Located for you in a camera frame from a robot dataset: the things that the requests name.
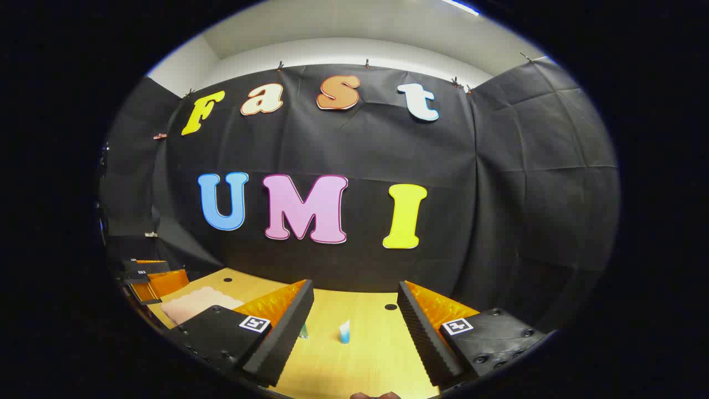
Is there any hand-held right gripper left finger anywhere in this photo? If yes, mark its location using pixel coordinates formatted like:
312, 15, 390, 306
166, 279, 315, 388

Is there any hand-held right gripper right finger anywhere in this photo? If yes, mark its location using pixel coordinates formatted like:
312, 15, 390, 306
397, 280, 554, 388

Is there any pink suitcase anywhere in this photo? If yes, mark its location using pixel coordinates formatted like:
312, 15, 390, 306
160, 285, 244, 326

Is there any black backdrop cloth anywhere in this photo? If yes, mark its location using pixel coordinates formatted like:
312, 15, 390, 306
97, 55, 621, 333

